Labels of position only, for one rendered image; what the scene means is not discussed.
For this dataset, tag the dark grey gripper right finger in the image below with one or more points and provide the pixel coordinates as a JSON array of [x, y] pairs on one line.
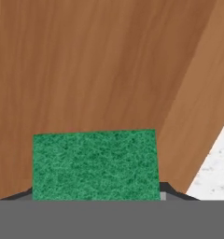
[[171, 193]]

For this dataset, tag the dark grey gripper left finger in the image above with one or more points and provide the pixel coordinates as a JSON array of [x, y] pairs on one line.
[[22, 196]]

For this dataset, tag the green sponge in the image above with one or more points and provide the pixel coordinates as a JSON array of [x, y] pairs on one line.
[[95, 166]]

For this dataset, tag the brown wooden cutting board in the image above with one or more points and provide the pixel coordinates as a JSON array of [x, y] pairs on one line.
[[98, 68]]

